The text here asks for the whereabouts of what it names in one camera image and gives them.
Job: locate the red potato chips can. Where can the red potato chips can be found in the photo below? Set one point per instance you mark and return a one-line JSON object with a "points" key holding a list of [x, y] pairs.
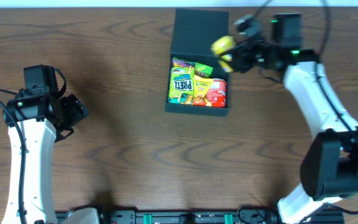
{"points": [[216, 94]]}

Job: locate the black gift box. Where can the black gift box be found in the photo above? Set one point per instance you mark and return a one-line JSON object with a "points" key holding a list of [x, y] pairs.
{"points": [[194, 32]]}

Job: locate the Haribo worms candy bag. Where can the Haribo worms candy bag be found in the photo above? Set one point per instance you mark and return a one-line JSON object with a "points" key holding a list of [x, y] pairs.
{"points": [[202, 70]]}

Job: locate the green Pretz snack box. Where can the green Pretz snack box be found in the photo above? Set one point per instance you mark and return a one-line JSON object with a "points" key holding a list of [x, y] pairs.
{"points": [[181, 87]]}

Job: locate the yellow Mentos candy bottle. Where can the yellow Mentos candy bottle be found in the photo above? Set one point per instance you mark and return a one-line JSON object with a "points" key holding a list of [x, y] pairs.
{"points": [[222, 49]]}

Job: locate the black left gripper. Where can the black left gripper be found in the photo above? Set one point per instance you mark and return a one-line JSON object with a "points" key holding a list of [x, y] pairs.
{"points": [[74, 112]]}

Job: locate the yellow Julies biscuit packet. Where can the yellow Julies biscuit packet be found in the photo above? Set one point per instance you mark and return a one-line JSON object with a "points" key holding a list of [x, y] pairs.
{"points": [[201, 88]]}

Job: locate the black mounting rail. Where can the black mounting rail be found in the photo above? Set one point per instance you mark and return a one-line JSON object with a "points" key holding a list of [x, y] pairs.
{"points": [[248, 215]]}

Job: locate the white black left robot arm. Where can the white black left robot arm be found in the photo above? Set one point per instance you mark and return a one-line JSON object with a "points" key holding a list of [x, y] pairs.
{"points": [[37, 124]]}

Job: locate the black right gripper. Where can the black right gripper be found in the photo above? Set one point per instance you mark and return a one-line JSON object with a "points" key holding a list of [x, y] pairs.
{"points": [[239, 55]]}

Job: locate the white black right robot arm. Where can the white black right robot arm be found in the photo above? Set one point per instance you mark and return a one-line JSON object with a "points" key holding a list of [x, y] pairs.
{"points": [[329, 171]]}

